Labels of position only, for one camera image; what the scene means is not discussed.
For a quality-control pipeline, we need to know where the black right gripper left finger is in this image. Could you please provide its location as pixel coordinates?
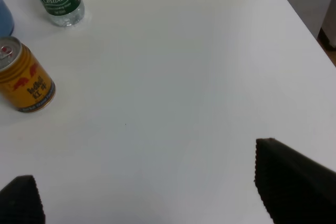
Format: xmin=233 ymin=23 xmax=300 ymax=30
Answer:
xmin=1 ymin=175 xmax=46 ymax=224

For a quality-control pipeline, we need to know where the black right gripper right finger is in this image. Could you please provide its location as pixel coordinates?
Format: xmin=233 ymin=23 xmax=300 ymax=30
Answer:
xmin=254 ymin=138 xmax=335 ymax=223

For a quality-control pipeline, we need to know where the gold Red Bull can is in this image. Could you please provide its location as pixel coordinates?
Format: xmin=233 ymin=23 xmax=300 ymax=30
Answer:
xmin=1 ymin=36 xmax=56 ymax=113

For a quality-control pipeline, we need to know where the blue plastic bowl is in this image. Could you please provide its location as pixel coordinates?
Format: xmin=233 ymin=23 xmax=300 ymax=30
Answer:
xmin=0 ymin=0 xmax=14 ymax=37

